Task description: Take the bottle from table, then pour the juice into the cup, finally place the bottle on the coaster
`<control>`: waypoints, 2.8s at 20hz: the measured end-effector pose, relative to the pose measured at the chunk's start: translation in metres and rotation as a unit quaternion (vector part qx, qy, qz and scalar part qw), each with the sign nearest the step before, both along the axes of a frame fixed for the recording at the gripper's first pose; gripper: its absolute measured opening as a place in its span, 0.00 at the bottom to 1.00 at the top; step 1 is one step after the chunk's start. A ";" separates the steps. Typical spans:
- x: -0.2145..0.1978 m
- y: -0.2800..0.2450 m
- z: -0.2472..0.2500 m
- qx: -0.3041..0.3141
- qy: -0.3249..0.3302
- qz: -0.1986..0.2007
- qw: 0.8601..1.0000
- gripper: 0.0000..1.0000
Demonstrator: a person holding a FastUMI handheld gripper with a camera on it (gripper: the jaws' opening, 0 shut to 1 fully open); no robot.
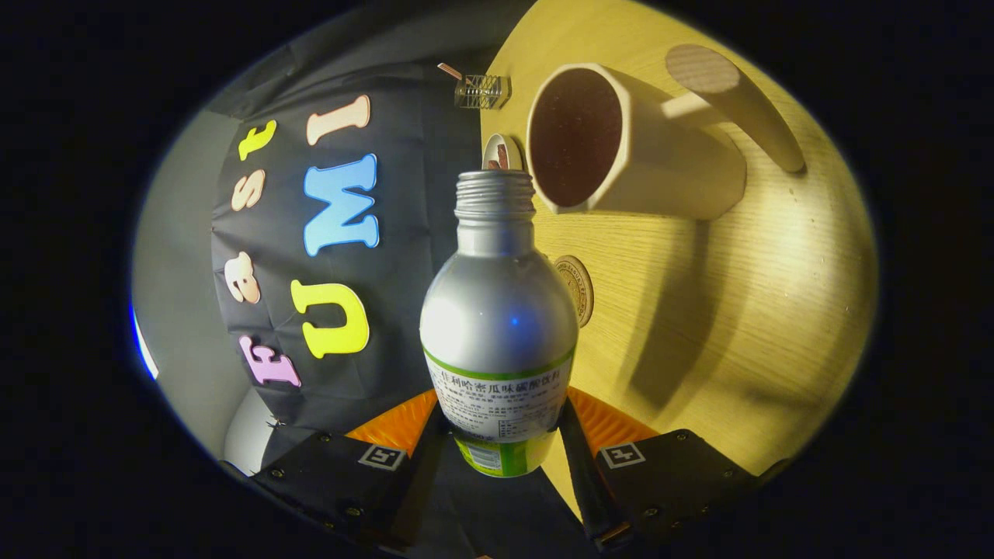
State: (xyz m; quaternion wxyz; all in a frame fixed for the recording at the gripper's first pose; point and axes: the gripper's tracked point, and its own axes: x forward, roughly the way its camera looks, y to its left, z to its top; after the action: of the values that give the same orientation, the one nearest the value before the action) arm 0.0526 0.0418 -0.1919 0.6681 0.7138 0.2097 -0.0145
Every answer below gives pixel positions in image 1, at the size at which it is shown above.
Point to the silver green juice bottle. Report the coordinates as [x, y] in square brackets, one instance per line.
[497, 310]

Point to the red meat slice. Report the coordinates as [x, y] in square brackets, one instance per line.
[499, 157]

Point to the round wooden coaster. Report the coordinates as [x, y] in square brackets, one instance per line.
[583, 291]

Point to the white plate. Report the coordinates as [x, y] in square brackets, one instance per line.
[514, 151]

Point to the pink straw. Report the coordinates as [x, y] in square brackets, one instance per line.
[450, 71]

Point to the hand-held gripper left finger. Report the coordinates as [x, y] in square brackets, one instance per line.
[415, 489]

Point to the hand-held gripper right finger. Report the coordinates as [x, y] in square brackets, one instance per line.
[586, 485]

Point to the wooden table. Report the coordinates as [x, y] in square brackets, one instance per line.
[738, 310]

